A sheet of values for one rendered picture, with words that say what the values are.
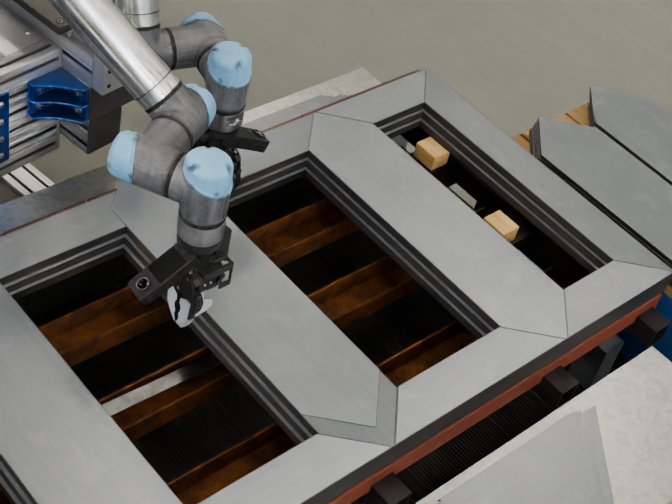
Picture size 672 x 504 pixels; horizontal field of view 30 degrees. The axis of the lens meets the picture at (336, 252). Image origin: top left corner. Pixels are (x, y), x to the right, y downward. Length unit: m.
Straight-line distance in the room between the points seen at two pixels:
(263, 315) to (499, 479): 0.50
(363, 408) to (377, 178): 0.60
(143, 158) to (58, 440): 0.47
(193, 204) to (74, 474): 0.45
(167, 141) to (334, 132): 0.76
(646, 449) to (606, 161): 0.71
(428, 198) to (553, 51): 2.22
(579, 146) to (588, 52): 1.94
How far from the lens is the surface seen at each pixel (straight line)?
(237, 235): 2.36
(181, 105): 2.00
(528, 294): 2.42
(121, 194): 2.41
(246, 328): 2.21
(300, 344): 2.20
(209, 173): 1.86
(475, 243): 2.48
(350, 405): 2.13
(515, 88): 4.45
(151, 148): 1.92
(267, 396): 2.15
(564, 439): 2.32
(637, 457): 2.40
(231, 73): 2.17
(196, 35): 2.25
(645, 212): 2.73
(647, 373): 2.55
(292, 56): 4.32
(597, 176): 2.77
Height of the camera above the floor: 2.51
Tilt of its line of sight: 44 degrees down
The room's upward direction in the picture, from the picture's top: 14 degrees clockwise
